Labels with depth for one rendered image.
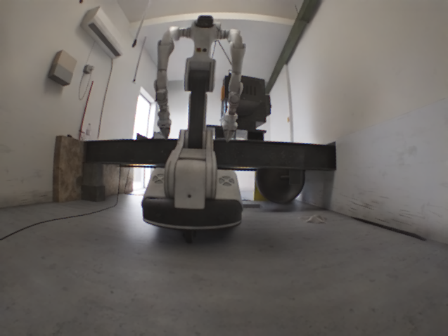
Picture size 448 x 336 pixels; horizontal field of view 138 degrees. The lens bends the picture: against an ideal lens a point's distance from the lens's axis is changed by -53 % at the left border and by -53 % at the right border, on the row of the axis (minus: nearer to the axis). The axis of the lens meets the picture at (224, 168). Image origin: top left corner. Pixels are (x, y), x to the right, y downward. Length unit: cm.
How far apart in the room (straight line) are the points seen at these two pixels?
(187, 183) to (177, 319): 57
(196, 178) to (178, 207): 16
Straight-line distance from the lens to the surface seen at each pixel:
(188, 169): 83
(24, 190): 196
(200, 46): 142
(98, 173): 217
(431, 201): 123
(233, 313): 48
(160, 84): 118
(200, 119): 123
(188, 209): 83
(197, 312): 48
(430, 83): 136
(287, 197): 229
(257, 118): 229
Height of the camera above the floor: 32
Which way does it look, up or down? 3 degrees up
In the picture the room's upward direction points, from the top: 2 degrees clockwise
